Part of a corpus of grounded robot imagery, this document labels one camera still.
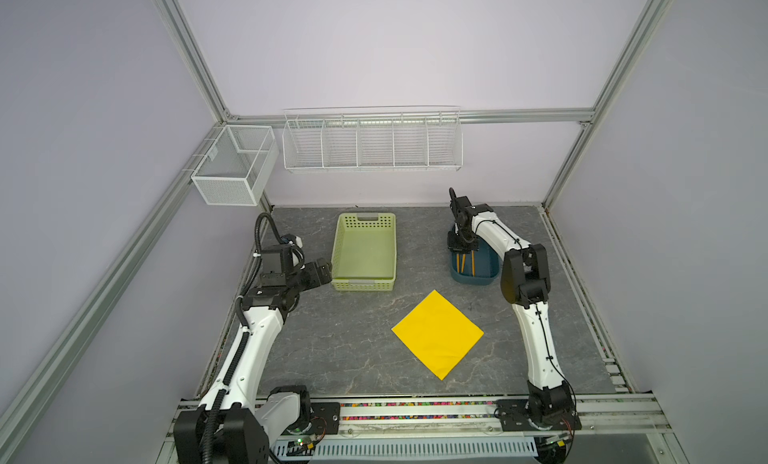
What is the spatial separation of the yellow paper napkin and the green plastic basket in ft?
0.42

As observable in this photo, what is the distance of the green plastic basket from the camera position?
38.0 inches

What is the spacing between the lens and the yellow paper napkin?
0.84 metres
